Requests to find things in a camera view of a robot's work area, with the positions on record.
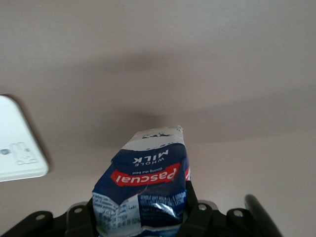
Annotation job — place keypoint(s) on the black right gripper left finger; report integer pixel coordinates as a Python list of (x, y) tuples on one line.
[(79, 222)]

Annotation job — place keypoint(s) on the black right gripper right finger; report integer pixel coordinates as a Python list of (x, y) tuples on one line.
[(197, 217)]

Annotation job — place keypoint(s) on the blue milk carton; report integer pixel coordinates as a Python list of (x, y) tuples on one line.
[(148, 172)]

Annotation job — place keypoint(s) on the cream plastic tray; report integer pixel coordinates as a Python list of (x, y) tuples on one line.
[(17, 143)]

